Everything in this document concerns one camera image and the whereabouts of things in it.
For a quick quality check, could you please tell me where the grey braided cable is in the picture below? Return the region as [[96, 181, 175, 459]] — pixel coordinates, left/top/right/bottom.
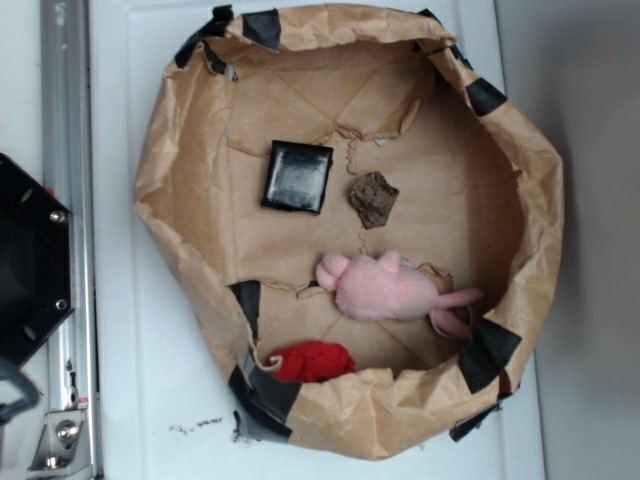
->
[[0, 357, 40, 426]]

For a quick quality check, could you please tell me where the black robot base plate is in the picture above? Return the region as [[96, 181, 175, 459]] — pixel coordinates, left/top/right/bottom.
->
[[1, 155, 73, 367]]

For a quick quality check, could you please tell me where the brown rough rock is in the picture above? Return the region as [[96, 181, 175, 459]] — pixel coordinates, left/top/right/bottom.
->
[[349, 172, 399, 229]]

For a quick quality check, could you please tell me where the red crumpled cloth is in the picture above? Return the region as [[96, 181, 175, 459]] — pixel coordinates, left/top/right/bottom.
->
[[270, 340, 356, 383]]

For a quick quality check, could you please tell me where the pink plush toy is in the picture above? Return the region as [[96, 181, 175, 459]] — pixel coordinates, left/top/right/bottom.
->
[[315, 250, 483, 340]]

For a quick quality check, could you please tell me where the aluminium frame rail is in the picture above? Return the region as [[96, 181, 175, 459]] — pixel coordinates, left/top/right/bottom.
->
[[40, 1, 103, 479]]

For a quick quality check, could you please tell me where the brown paper bag bin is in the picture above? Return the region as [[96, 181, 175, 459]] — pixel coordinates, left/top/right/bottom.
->
[[134, 4, 564, 460]]

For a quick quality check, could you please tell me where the black taped box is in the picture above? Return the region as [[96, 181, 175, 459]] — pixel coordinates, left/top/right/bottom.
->
[[261, 140, 333, 214]]

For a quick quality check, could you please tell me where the metal corner bracket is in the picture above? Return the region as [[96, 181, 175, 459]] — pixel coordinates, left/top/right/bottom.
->
[[27, 410, 90, 479]]

